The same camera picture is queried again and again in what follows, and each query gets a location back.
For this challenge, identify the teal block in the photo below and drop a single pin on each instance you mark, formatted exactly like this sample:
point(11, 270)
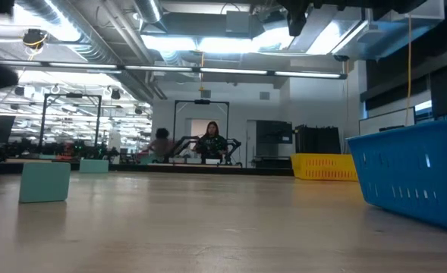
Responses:
point(94, 166)
point(45, 182)

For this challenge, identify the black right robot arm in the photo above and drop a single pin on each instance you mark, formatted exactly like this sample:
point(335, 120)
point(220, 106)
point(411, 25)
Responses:
point(359, 4)

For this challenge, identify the black storage cabinet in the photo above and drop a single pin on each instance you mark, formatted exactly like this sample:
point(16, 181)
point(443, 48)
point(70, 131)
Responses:
point(318, 139)

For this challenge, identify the long white light bar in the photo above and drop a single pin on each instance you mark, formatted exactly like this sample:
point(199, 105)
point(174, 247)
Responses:
point(170, 68)

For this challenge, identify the person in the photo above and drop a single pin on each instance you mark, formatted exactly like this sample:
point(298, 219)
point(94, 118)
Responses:
point(211, 142)
point(161, 146)

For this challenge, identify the yellow plastic basket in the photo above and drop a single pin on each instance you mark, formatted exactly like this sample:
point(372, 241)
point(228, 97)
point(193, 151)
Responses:
point(323, 167)

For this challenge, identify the blue plastic basket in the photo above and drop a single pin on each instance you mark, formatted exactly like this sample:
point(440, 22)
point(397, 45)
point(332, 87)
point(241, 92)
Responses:
point(416, 174)

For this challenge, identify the grey wall vent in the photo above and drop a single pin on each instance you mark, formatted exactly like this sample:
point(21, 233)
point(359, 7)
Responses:
point(206, 93)
point(264, 95)

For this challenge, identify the distant black gantry frame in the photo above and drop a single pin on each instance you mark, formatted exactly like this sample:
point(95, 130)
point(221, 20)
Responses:
point(202, 101)
point(73, 95)

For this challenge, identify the black aluminium table frame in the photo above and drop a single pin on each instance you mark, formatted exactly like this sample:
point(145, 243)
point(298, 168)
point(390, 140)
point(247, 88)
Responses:
point(208, 169)

